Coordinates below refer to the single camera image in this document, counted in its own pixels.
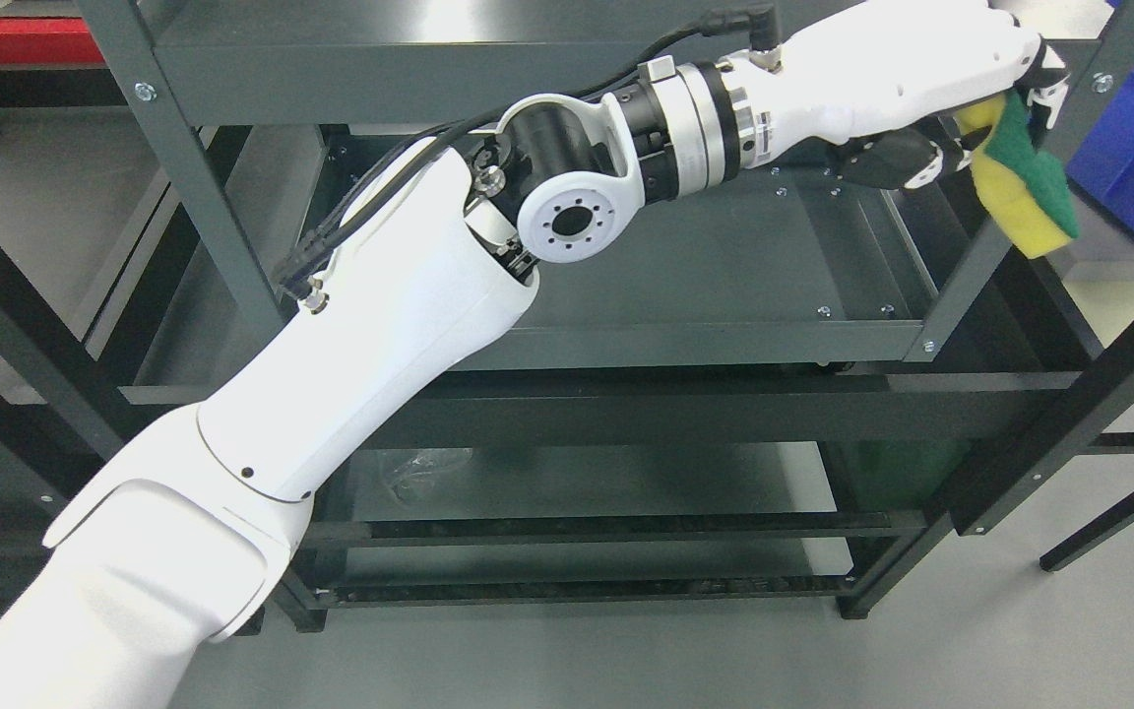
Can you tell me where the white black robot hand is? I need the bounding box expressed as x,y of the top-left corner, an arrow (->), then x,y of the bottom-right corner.
744,0 -> 1072,191

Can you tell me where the green yellow sponge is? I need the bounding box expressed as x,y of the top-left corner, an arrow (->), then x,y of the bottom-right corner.
953,91 -> 1080,259

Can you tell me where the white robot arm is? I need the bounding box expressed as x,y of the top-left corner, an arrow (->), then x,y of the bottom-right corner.
0,81 -> 648,708

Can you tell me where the dark grey metal shelf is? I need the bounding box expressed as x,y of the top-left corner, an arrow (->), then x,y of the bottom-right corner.
75,0 -> 1134,631

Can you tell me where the red box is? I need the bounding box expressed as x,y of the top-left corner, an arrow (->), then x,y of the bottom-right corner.
0,17 -> 105,67

